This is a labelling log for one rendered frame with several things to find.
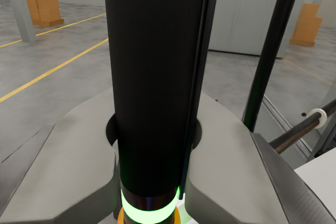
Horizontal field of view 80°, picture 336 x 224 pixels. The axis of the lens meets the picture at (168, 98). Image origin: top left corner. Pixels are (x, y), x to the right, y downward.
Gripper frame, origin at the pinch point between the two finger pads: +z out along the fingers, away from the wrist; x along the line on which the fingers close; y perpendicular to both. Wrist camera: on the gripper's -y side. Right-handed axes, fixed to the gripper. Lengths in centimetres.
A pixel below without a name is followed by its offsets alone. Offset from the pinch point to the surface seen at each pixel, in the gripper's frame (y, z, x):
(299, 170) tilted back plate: 33, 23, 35
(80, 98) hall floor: 159, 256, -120
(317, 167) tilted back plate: 30, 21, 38
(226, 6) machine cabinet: 44, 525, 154
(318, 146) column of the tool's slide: 40, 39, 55
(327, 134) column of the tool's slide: 34, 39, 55
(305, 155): 62, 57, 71
